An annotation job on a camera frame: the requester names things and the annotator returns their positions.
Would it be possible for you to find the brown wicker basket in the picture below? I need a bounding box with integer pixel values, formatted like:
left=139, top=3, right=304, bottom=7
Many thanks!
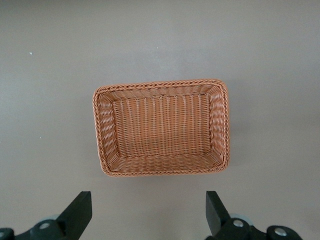
left=91, top=78, right=231, bottom=179

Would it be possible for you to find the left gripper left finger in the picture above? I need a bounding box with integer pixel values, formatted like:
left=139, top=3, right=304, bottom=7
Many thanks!
left=14, top=191, right=93, bottom=240

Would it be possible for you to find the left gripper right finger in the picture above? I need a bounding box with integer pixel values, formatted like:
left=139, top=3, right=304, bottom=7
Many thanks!
left=204, top=191, right=270, bottom=240

